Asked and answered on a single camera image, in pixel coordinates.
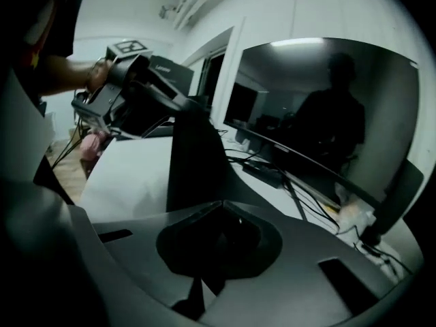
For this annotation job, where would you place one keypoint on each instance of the black power adapter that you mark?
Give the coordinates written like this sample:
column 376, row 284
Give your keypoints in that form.
column 260, row 172

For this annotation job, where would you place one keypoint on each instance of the person's left hand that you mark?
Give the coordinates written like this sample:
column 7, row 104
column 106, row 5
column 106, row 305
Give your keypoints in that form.
column 100, row 75

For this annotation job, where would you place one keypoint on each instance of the large curved black monitor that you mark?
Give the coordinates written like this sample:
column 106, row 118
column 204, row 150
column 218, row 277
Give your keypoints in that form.
column 306, row 114

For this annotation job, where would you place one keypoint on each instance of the clear plastic bag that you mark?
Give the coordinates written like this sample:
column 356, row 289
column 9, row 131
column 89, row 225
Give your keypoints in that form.
column 352, row 210

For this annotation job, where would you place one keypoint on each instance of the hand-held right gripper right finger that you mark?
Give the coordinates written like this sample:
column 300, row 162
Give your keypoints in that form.
column 306, row 237

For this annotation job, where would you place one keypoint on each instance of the black cardboard box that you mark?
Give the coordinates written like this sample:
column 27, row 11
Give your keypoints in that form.
column 173, row 73

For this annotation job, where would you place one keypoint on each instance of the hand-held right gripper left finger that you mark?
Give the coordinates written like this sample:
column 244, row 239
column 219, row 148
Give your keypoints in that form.
column 136, row 250

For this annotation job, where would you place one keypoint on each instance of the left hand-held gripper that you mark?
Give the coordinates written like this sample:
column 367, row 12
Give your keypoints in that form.
column 112, row 90

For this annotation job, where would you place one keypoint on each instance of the black monitor stand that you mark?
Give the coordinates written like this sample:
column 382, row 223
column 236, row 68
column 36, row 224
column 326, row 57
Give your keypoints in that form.
column 395, row 203

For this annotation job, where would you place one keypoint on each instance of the white ceiling duct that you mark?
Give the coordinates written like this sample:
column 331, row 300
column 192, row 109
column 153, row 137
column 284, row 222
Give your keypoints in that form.
column 192, row 2

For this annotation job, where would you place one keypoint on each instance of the person's left forearm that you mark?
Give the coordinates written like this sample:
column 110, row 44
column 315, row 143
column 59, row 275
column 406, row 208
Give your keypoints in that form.
column 64, row 77

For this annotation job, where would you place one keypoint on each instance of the person's black printed t-shirt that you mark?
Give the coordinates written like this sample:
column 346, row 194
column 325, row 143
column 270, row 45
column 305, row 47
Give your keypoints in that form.
column 41, row 22

